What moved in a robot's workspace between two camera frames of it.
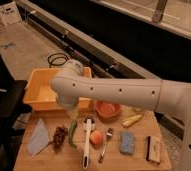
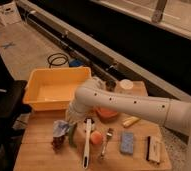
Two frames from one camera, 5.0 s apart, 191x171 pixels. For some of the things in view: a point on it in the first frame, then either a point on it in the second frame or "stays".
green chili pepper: x=71 y=131 stays
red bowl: x=107 y=110 stays
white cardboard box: x=7 y=13 stays
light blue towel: x=39 y=139 to x=59 y=128
